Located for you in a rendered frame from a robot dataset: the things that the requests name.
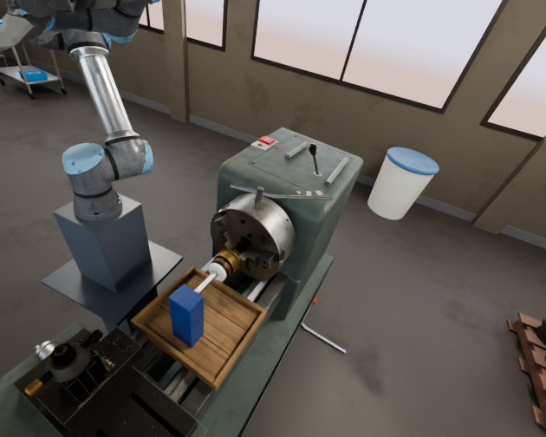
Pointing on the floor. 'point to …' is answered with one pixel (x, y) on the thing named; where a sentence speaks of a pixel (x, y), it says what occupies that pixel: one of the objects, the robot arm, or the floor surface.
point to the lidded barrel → (400, 181)
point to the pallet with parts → (543, 366)
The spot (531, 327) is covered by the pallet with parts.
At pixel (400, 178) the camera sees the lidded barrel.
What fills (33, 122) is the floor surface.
